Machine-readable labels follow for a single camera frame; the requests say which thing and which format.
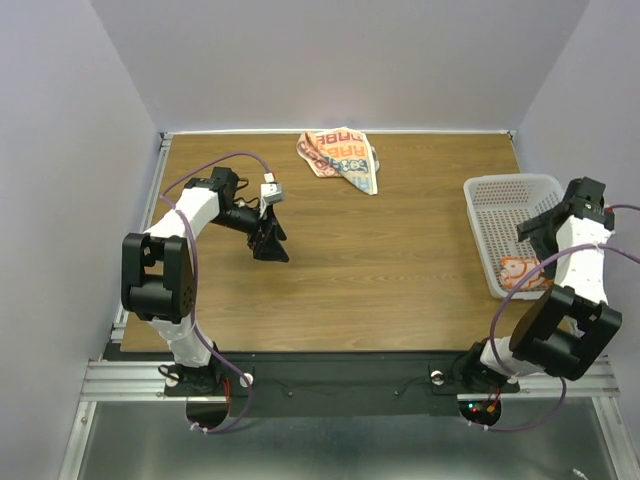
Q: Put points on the orange flower towel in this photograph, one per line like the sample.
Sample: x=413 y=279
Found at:
x=512 y=269

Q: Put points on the lettered beige towel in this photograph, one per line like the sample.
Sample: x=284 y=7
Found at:
x=341 y=152

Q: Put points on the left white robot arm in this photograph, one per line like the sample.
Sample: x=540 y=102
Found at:
x=159 y=271

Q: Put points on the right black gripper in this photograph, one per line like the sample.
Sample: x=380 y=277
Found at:
x=535 y=229

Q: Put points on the aluminium rail frame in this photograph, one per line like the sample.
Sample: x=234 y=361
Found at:
x=395 y=272

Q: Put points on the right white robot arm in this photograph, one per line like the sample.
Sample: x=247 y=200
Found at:
x=568 y=327

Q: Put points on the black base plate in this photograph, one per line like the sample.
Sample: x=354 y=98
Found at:
x=287 y=385

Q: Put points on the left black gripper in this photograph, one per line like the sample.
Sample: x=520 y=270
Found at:
x=268 y=248

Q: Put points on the white plastic basket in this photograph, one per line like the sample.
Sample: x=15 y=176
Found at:
x=496 y=205

